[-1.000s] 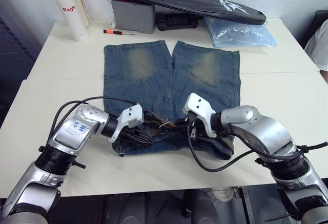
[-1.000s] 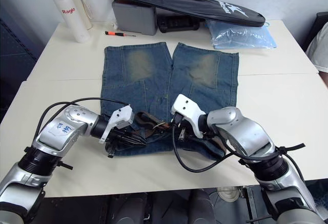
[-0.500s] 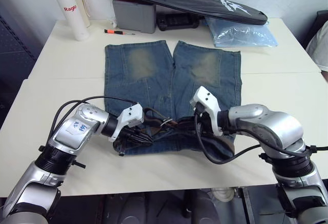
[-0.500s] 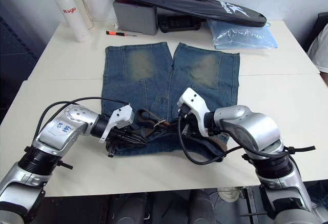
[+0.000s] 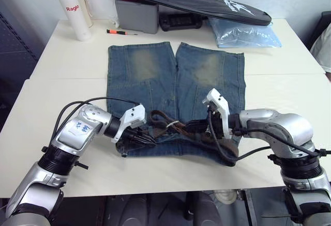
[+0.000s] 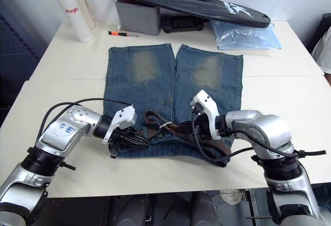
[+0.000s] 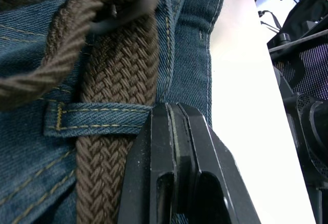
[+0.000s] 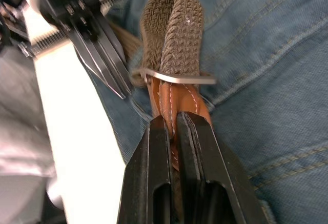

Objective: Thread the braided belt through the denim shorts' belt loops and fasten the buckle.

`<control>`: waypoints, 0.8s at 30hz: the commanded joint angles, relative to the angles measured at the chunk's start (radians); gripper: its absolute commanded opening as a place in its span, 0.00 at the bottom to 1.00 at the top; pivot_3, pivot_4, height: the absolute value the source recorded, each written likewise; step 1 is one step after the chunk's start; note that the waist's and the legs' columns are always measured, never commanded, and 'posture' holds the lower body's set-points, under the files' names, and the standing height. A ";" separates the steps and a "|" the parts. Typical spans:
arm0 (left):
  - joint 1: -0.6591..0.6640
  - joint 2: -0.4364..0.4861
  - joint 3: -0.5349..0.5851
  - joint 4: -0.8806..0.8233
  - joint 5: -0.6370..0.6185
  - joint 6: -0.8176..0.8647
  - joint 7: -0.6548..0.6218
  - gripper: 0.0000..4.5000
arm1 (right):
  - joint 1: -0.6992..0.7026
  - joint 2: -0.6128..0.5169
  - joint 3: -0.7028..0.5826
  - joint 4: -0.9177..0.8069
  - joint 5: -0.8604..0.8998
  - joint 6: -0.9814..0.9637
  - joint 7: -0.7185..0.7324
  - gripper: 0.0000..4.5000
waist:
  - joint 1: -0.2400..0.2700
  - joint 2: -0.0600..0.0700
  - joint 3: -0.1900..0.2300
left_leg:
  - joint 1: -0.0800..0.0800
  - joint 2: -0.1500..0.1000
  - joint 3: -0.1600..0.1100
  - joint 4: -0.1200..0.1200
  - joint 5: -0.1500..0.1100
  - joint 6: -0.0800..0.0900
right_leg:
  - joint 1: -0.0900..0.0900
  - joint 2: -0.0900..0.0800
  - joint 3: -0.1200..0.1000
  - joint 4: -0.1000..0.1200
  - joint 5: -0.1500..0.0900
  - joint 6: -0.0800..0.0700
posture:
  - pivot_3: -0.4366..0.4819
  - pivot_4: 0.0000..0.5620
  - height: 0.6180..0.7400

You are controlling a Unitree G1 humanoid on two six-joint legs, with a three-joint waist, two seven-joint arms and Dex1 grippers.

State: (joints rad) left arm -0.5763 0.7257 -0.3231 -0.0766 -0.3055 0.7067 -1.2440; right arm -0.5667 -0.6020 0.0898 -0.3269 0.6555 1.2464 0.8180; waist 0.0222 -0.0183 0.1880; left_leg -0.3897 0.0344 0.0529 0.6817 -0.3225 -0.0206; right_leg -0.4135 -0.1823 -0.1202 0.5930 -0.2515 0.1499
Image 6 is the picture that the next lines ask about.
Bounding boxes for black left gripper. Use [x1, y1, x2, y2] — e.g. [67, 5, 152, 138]
[108, 127, 151, 159]

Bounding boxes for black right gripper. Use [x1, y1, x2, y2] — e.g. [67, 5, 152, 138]
[178, 112, 213, 139]

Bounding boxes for brown braided belt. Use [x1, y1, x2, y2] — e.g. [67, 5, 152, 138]
[143, 110, 233, 160]

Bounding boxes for blue denim shorts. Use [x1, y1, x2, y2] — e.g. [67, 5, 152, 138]
[103, 43, 245, 169]

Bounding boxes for dark rounded shape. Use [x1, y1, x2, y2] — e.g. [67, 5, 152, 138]
[190, 191, 221, 226]
[108, 193, 151, 226]

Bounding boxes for white round base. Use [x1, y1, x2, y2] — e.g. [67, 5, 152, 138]
[219, 188, 244, 206]

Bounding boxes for black handheld controller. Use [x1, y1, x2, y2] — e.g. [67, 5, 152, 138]
[161, 14, 205, 34]

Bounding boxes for blue plastic bag with jeans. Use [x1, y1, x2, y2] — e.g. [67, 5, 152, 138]
[208, 20, 282, 51]

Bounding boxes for orange black screwdriver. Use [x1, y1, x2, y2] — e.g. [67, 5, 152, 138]
[108, 30, 141, 38]

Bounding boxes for grey plastic box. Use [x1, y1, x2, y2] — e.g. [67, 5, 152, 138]
[114, 0, 162, 36]

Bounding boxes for long black fabric bag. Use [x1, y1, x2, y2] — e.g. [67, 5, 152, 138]
[103, 0, 272, 29]

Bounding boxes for white thermos bottle red print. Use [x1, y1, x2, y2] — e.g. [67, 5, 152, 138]
[50, 0, 94, 43]

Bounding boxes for person in white shirt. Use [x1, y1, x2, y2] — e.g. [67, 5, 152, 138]
[311, 26, 331, 85]

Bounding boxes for black chair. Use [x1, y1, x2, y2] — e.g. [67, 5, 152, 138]
[307, 12, 331, 54]

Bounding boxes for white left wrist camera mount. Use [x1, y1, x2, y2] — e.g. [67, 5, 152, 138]
[101, 105, 138, 144]

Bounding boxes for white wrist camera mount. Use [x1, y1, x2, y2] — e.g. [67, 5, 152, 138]
[190, 89, 222, 141]
[101, 105, 138, 144]

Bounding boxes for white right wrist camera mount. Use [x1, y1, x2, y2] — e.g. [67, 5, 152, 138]
[190, 89, 222, 141]

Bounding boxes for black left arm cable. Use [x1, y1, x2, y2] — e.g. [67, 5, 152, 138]
[35, 97, 134, 139]

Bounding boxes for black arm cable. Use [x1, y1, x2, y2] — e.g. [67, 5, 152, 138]
[35, 97, 134, 139]
[191, 103, 327, 163]

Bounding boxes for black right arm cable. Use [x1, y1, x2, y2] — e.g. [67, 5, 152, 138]
[191, 103, 327, 163]

